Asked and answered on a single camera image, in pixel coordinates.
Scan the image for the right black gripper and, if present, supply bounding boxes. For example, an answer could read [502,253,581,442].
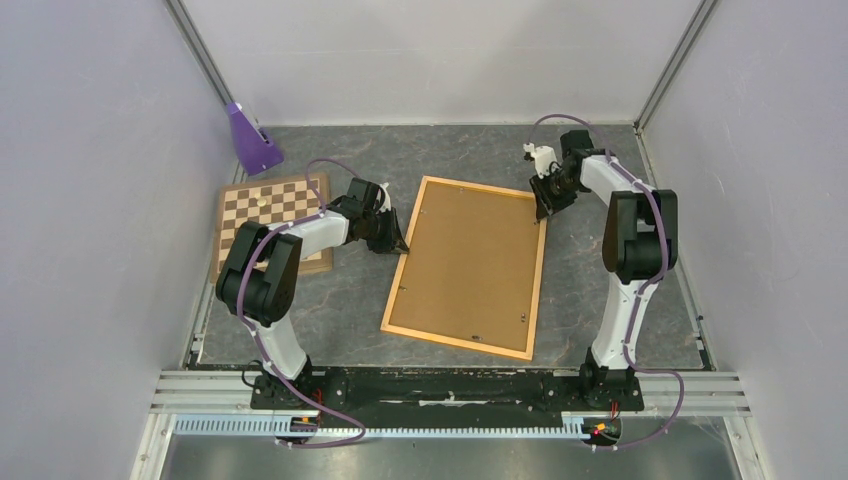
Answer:
[530,168,584,221]

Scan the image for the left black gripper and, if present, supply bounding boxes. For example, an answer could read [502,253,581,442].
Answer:
[361,206,407,255]

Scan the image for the wooden picture frame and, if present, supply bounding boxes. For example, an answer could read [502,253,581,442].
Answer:
[380,174,550,363]

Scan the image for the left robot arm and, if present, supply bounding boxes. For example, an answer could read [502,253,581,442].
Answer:
[215,178,409,408]

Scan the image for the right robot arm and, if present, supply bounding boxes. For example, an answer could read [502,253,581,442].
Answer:
[523,130,677,408]

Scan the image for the wooden chessboard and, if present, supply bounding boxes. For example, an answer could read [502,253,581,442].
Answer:
[209,172,331,283]

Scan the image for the purple plastic stand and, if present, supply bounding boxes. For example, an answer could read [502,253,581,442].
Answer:
[226,102,285,176]

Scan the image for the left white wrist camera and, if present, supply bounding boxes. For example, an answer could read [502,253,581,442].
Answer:
[375,182,392,214]

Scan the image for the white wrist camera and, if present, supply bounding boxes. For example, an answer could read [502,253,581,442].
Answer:
[375,182,392,214]
[523,142,562,179]

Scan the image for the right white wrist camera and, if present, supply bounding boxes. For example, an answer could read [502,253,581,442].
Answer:
[523,142,562,179]

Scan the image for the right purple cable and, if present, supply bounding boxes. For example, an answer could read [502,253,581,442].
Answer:
[527,113,686,453]

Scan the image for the purple cable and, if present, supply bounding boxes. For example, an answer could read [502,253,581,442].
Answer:
[235,158,368,452]
[527,113,686,453]

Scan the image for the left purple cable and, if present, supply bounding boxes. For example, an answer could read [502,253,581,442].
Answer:
[235,158,368,452]

